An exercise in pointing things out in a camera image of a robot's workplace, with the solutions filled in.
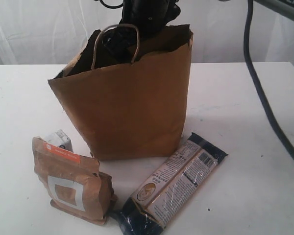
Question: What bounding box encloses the white curtain backdrop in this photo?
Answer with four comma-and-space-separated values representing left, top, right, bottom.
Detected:
0, 0, 294, 65

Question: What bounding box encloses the brown kraft pouch orange label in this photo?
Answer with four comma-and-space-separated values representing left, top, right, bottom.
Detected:
32, 137, 118, 225

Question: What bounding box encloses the small white carton box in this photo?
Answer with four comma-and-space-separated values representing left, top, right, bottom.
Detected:
43, 129, 73, 152

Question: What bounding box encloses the dark blue biscuit packet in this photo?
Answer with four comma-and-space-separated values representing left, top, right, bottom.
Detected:
110, 133, 228, 235

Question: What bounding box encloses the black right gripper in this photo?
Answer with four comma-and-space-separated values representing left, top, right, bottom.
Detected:
101, 0, 181, 59

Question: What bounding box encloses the brown paper bag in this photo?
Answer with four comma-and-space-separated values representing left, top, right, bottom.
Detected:
48, 24, 193, 161

